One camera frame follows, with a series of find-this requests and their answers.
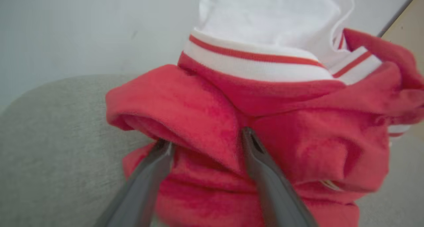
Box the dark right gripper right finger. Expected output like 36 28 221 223
241 127 319 227

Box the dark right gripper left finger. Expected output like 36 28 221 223
94 139 175 227

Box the red and white jacket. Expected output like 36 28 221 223
105 0 424 227

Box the grey fabric sofa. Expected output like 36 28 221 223
0 74 424 227

